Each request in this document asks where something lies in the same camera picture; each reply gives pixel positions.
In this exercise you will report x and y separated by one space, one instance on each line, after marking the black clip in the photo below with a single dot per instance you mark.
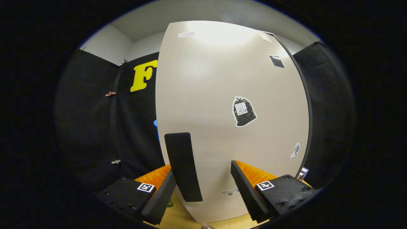
313 39
83 49
124 62

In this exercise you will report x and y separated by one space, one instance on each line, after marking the white book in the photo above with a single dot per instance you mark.
303 173

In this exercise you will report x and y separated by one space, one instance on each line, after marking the beige shoe cabinet door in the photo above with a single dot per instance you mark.
206 89

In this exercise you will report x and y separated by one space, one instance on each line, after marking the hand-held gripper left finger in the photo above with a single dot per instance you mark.
159 200

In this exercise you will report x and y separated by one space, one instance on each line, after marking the black backdrop cloth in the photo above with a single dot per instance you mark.
95 127

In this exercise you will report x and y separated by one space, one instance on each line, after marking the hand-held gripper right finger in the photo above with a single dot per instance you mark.
246 190

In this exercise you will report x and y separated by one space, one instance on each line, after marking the pink clip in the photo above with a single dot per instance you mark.
110 93

